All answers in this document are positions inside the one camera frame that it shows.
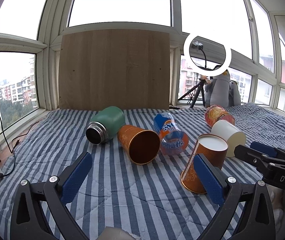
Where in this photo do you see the webcam on gooseneck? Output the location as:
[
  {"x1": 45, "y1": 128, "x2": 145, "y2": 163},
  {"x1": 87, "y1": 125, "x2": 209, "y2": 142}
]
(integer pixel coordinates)
[{"x1": 191, "y1": 41, "x2": 207, "y2": 69}]

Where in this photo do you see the small grey penguin plush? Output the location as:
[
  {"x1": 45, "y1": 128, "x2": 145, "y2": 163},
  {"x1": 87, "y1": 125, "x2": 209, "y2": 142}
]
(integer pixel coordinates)
[{"x1": 229, "y1": 81, "x2": 241, "y2": 107}]

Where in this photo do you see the ring light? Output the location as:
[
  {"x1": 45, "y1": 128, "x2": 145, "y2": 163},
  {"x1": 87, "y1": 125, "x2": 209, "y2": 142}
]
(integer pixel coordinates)
[{"x1": 184, "y1": 33, "x2": 232, "y2": 76}]

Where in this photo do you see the orange paper cup open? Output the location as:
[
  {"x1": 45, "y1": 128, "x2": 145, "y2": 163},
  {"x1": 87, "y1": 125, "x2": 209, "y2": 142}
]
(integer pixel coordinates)
[{"x1": 117, "y1": 125, "x2": 160, "y2": 165}]

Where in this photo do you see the wooden board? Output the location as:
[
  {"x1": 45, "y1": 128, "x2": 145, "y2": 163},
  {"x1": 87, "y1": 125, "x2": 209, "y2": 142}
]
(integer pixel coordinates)
[{"x1": 58, "y1": 29, "x2": 170, "y2": 111}]

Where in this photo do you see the green thermos bottle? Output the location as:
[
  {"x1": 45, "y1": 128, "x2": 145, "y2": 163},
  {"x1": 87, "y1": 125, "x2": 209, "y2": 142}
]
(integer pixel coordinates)
[{"x1": 85, "y1": 106, "x2": 126, "y2": 145}]

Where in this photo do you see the black tripod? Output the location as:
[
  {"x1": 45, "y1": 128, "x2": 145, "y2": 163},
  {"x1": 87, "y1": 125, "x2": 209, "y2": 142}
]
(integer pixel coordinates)
[{"x1": 178, "y1": 79, "x2": 206, "y2": 108}]

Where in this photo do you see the black power cable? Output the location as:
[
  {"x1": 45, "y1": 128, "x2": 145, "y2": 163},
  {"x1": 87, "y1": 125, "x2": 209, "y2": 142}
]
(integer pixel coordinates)
[{"x1": 0, "y1": 112, "x2": 41, "y2": 178}]

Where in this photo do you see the orange paper cup white base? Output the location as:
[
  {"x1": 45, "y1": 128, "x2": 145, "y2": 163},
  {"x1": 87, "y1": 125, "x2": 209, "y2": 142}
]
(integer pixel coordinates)
[{"x1": 180, "y1": 134, "x2": 228, "y2": 194}]

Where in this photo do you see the large grey penguin plush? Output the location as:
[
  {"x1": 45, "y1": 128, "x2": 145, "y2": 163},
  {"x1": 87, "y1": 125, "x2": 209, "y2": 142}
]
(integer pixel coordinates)
[{"x1": 204, "y1": 70, "x2": 230, "y2": 108}]

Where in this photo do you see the blue orange soda bottle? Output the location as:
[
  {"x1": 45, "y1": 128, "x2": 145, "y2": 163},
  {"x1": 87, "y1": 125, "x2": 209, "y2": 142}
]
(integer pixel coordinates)
[{"x1": 153, "y1": 112, "x2": 189, "y2": 155}]

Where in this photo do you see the red yellow plastic cup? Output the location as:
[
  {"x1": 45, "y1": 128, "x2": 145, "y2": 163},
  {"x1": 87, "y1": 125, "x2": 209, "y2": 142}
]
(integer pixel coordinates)
[{"x1": 204, "y1": 105, "x2": 235, "y2": 127}]

